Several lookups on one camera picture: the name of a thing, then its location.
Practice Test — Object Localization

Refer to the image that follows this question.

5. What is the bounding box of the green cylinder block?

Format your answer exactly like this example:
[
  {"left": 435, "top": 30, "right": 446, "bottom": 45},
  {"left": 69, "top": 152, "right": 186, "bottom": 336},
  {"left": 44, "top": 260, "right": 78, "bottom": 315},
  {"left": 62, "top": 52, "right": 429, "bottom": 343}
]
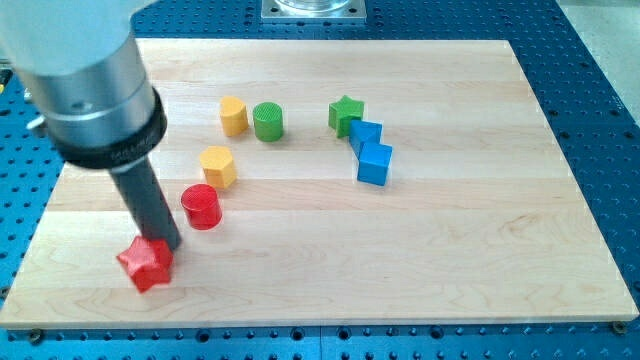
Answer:
[{"left": 253, "top": 102, "right": 284, "bottom": 142}]

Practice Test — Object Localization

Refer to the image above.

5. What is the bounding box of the blue cube block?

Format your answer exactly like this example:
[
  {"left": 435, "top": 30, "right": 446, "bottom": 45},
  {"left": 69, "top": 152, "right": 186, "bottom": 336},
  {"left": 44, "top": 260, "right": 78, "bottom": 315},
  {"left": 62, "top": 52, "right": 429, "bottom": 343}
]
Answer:
[{"left": 357, "top": 142, "right": 393, "bottom": 186}]

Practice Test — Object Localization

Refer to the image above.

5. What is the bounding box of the yellow rounded block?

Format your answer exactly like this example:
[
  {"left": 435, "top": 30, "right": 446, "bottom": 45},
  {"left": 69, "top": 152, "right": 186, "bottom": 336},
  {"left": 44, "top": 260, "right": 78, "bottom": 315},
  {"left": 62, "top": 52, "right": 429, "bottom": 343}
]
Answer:
[{"left": 219, "top": 96, "right": 249, "bottom": 137}]

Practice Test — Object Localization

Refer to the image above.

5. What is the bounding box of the wooden board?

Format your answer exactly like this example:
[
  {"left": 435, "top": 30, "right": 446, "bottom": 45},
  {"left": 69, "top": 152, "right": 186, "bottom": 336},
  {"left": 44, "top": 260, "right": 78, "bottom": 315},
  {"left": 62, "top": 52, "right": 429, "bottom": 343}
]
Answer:
[{"left": 1, "top": 39, "right": 638, "bottom": 329}]

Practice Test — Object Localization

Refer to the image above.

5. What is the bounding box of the green star block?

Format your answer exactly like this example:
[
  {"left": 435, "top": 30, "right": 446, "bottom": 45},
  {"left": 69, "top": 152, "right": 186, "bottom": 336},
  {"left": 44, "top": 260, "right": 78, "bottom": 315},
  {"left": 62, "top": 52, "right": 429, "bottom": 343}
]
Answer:
[{"left": 328, "top": 95, "right": 365, "bottom": 138}]

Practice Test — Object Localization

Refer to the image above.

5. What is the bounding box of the yellow hexagon block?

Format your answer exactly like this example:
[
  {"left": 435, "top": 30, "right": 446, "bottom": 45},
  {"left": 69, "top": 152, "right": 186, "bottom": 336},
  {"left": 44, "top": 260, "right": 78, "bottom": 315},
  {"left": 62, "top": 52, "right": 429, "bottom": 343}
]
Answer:
[{"left": 199, "top": 146, "right": 237, "bottom": 189}]

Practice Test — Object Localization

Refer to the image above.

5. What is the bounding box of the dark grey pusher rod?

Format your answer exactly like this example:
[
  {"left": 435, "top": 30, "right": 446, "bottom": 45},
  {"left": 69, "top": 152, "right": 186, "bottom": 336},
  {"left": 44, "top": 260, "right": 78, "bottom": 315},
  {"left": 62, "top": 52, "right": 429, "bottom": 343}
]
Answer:
[{"left": 109, "top": 157, "right": 181, "bottom": 251}]

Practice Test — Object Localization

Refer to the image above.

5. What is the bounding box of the blue triangle block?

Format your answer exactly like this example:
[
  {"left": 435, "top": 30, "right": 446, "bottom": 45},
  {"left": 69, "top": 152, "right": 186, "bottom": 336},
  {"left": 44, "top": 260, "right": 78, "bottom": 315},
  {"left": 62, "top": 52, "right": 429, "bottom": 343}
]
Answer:
[{"left": 349, "top": 120, "right": 383, "bottom": 158}]

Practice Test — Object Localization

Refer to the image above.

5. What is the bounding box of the red star block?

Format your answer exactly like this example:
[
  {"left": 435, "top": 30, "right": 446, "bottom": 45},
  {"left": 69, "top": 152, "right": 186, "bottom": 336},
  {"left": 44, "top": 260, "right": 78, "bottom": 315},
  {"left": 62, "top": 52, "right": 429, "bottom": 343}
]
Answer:
[{"left": 117, "top": 236, "right": 173, "bottom": 293}]

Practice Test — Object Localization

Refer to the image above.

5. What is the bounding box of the red cylinder block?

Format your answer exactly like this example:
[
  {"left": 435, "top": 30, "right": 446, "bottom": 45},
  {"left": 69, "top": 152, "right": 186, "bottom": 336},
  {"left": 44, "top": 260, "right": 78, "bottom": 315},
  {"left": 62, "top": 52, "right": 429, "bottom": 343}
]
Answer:
[{"left": 180, "top": 184, "right": 223, "bottom": 230}]

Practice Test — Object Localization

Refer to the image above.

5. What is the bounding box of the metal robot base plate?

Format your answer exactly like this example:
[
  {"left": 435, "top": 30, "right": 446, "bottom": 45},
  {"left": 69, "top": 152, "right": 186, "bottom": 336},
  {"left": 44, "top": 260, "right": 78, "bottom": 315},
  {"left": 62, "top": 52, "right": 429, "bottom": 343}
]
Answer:
[{"left": 260, "top": 0, "right": 367, "bottom": 22}]

